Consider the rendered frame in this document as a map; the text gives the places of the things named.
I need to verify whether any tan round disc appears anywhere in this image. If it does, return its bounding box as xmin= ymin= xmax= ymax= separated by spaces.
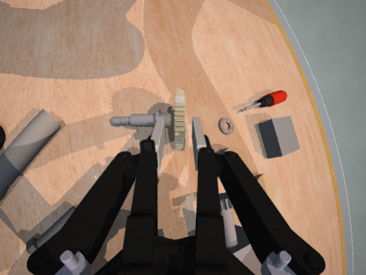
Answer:
xmin=218 ymin=146 xmax=249 ymax=167
xmin=255 ymin=174 xmax=276 ymax=201

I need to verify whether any red-handled screwdriver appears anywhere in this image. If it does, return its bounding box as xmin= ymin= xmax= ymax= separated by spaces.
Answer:
xmin=242 ymin=91 xmax=287 ymax=111

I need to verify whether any tan gear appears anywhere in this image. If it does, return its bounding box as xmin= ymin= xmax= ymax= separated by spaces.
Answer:
xmin=111 ymin=88 xmax=185 ymax=151

